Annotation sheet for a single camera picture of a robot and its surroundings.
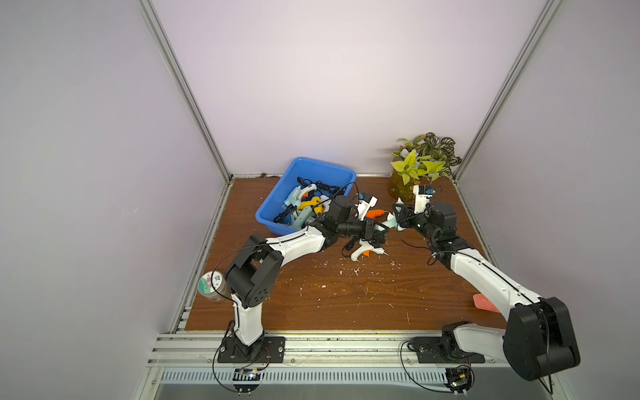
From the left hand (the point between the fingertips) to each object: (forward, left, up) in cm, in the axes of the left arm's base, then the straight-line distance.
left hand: (389, 231), depth 79 cm
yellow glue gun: (+23, +26, -13) cm, 37 cm away
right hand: (+10, -4, +4) cm, 12 cm away
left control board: (-37, +44, -22) cm, 61 cm away
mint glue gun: (+25, +36, -14) cm, 46 cm away
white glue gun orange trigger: (+31, +31, -15) cm, 46 cm away
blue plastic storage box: (+18, +43, -9) cm, 48 cm away
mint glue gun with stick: (+14, +31, -12) cm, 36 cm away
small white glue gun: (+2, +6, -16) cm, 17 cm away
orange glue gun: (+19, +1, -16) cm, 25 cm away
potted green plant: (+36, -19, +1) cm, 41 cm away
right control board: (-37, -19, -20) cm, 46 cm away
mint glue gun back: (+3, 0, +1) cm, 3 cm away
